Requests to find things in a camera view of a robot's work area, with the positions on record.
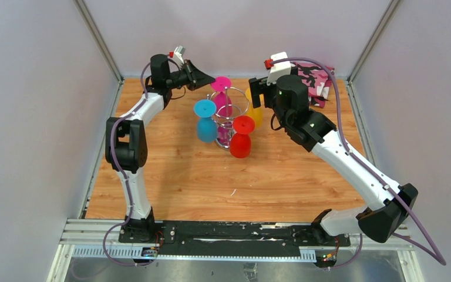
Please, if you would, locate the blue wine glass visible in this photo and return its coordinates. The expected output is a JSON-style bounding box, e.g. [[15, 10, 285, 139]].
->
[[193, 99, 217, 143]]

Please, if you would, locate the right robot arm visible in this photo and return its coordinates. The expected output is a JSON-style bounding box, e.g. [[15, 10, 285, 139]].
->
[[248, 75, 418, 246]]

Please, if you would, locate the red wine glass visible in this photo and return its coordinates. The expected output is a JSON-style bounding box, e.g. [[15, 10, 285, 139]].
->
[[230, 116, 255, 159]]

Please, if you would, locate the yellow wine glass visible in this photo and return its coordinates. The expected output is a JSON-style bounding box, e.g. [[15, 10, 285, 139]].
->
[[245, 88, 263, 130]]

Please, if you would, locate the chrome wine glass rack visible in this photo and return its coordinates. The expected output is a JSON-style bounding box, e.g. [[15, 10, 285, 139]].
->
[[206, 86, 250, 151]]

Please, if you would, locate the aluminium frame rail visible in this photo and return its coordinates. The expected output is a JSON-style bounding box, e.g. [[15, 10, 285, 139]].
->
[[48, 219, 424, 281]]

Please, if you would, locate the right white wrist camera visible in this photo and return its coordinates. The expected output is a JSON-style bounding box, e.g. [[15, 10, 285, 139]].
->
[[264, 52, 291, 85]]

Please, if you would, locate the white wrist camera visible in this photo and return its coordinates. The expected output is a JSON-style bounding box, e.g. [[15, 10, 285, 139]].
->
[[168, 45, 186, 67], [264, 52, 291, 85]]

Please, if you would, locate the pink wine glass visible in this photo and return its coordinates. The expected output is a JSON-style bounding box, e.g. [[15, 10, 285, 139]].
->
[[211, 76, 233, 147]]

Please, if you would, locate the pink camouflage cloth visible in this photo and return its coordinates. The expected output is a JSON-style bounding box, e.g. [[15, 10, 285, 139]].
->
[[292, 63, 333, 108]]

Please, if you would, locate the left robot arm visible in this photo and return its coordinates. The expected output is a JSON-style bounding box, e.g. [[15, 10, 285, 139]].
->
[[105, 54, 215, 243]]

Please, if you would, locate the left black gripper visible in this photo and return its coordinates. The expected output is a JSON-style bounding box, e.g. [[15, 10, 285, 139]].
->
[[164, 61, 214, 92]]

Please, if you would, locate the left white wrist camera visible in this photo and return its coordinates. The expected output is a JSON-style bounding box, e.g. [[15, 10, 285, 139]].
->
[[168, 45, 186, 67]]

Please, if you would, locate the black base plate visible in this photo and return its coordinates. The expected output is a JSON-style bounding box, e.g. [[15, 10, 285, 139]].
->
[[118, 220, 350, 257]]

